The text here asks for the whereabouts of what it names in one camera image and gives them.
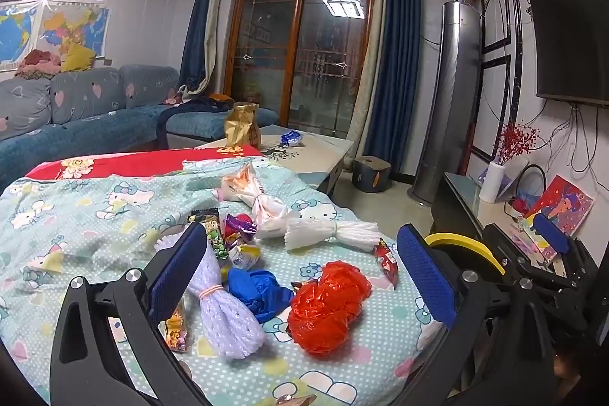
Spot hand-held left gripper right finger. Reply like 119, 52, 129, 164
395, 224, 557, 406

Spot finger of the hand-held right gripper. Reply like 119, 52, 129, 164
532, 212, 598, 274
481, 224, 538, 279

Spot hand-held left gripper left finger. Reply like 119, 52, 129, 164
50, 223, 210, 406

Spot red snack wrapper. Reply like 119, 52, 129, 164
373, 239, 399, 291

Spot yellow rimmed trash bin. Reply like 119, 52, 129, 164
423, 232, 507, 284

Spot cartoon print snack wrapper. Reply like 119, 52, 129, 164
188, 209, 230, 264

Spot orange snack wrapper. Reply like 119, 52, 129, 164
161, 294, 192, 353

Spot lavender foam fruit net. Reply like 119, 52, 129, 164
155, 232, 267, 360

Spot yellow white wrapper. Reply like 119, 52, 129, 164
228, 243, 262, 271

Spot blue plastic bag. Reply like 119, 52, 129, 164
227, 267, 297, 325

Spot knotted white plastic bag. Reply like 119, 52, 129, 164
221, 163, 292, 240

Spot red plastic bag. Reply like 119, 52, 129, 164
288, 260, 373, 357

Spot white foam fruit net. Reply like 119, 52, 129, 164
284, 218, 382, 253

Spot colourful bead organizer box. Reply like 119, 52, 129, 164
516, 218, 555, 264

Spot colourful figure painting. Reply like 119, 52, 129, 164
521, 175, 595, 264

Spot white paper towel roll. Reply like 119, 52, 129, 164
478, 162, 505, 203

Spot purple framed picture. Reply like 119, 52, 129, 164
469, 156, 529, 202

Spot dark television stand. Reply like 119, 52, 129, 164
430, 170, 586, 274

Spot cartoon cat printed blanket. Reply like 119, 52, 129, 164
0, 156, 445, 406

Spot red berry branches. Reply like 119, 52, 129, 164
490, 121, 543, 166

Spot grey storage stool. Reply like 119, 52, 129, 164
352, 155, 392, 194

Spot red floral blanket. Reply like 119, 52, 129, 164
24, 144, 265, 181

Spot silver tower air conditioner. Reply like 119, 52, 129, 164
407, 0, 483, 203

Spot brown paper bag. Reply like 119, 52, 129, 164
225, 102, 261, 148

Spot beige coffee table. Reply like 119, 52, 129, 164
190, 125, 355, 197

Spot dark clothes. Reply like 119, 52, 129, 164
178, 94, 236, 112

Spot blue grey sofa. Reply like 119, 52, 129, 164
0, 64, 281, 193

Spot beige curtain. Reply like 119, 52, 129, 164
195, 0, 234, 95
349, 0, 391, 159

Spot blue curtain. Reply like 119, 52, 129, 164
180, 0, 222, 95
364, 0, 424, 185

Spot yellow pillow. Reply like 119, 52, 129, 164
59, 43, 98, 73

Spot wooden glass sliding door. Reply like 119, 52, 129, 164
223, 0, 381, 135

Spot red clothes pile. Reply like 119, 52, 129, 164
16, 49, 62, 80

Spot country map poster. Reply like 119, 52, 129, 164
38, 4, 111, 59

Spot world map poster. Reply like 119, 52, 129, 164
0, 4, 39, 71

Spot black handled basket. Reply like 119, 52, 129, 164
511, 163, 548, 217

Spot black television cable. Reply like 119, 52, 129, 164
568, 102, 600, 174

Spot wall mounted television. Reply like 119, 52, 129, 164
518, 0, 609, 107

